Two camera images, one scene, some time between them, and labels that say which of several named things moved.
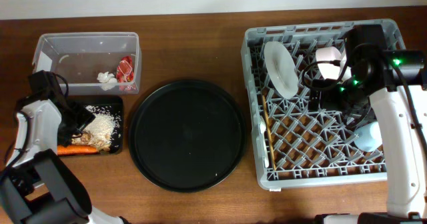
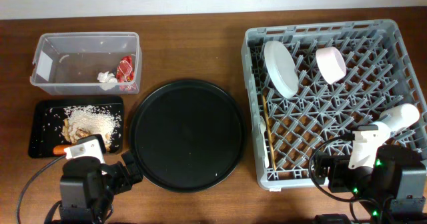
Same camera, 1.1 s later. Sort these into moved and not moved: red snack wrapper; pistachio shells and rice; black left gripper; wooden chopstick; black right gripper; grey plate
Moved: black right gripper; black left gripper
Not moved: grey plate; red snack wrapper; wooden chopstick; pistachio shells and rice
